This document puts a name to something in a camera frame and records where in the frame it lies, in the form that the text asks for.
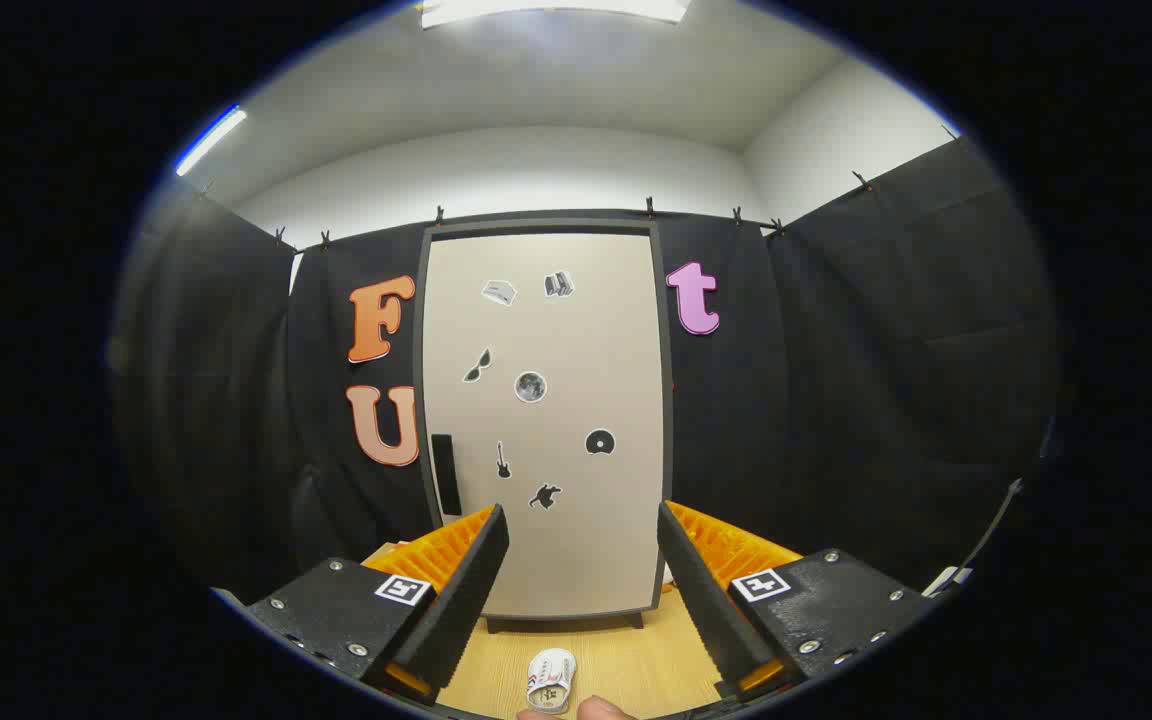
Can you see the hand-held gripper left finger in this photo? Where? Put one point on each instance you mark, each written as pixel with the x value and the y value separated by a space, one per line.
pixel 456 600

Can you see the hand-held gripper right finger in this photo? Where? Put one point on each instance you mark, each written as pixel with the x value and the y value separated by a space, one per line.
pixel 701 590

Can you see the white canvas shoe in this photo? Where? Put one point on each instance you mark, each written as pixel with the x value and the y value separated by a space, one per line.
pixel 551 672

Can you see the dark grey shoe cabinet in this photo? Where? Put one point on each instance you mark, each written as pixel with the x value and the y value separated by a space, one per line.
pixel 536 225

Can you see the black backdrop cloth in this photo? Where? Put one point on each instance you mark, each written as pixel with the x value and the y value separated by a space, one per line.
pixel 836 400

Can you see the wide ceiling light panel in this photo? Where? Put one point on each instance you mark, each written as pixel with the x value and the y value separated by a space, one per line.
pixel 556 10

